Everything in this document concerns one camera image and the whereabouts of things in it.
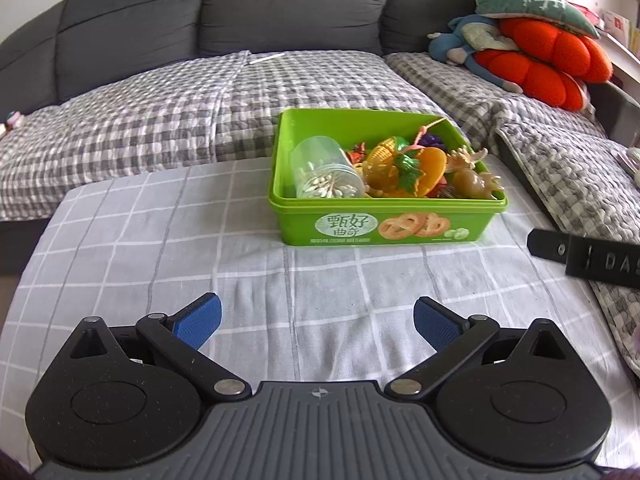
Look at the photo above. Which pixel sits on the blue plush monkey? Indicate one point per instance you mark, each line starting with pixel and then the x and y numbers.
pixel 468 35

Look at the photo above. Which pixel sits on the orange flower cushion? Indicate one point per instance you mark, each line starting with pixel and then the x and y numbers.
pixel 550 64

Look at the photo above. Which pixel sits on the orange toy pumpkin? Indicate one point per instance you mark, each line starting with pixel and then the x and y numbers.
pixel 419 171

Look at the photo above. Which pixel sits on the clear cotton swab jar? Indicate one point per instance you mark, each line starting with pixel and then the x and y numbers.
pixel 321 169

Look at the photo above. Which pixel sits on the grey pebble pattern blanket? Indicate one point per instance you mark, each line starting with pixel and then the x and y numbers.
pixel 577 178

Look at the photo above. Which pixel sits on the light grey grid sheet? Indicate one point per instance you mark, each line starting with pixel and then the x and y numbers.
pixel 153 243

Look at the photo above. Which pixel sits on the pink rubber pig toy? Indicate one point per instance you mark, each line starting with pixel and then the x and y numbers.
pixel 414 146

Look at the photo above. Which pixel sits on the grey checked quilt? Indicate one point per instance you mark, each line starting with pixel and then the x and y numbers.
pixel 225 108

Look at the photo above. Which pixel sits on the dark grey sofa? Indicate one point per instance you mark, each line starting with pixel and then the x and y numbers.
pixel 80 45

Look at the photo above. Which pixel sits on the brown rubber hand toy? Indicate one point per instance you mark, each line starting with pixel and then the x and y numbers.
pixel 464 158
pixel 476 185

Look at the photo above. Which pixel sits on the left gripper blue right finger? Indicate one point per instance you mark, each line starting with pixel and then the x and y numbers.
pixel 455 340

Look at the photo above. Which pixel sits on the small brown reindeer toy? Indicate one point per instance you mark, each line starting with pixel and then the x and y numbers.
pixel 357 154

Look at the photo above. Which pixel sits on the toy corn cob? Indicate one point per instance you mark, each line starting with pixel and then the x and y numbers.
pixel 378 168

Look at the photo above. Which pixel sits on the green leaf pattern pillow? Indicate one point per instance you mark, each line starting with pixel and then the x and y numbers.
pixel 558 12

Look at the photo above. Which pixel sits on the purple toy grapes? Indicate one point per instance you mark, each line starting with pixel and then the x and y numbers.
pixel 430 140

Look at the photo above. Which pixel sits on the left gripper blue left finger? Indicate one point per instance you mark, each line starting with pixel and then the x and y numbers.
pixel 175 341

